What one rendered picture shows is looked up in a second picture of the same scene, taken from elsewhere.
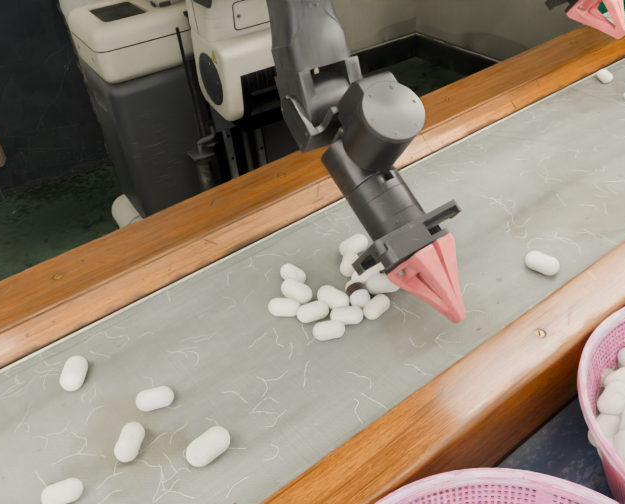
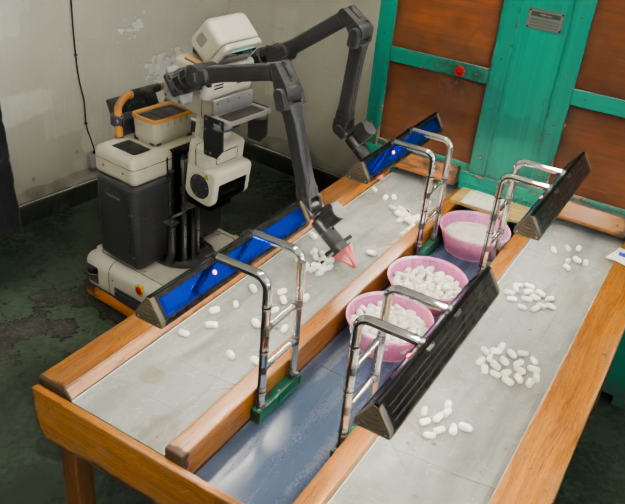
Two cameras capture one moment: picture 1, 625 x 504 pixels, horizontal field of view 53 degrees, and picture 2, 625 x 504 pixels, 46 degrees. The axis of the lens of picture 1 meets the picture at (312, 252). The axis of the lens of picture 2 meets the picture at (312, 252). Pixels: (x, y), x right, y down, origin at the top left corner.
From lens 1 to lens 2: 1.87 m
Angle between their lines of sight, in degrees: 24
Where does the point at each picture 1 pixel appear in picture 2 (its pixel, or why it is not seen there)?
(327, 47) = (314, 192)
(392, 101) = (338, 208)
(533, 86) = (350, 194)
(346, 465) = (342, 295)
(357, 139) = (329, 218)
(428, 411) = (356, 284)
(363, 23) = not seen: hidden behind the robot
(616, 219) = (388, 240)
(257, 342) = not seen: hidden behind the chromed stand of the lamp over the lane
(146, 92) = (149, 190)
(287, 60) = (304, 195)
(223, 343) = (289, 279)
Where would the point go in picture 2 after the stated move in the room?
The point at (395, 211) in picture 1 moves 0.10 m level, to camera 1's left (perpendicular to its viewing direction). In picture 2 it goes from (337, 237) to (309, 242)
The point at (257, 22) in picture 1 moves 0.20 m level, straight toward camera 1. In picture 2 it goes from (224, 161) to (244, 181)
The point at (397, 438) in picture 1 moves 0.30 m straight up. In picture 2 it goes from (351, 290) to (362, 205)
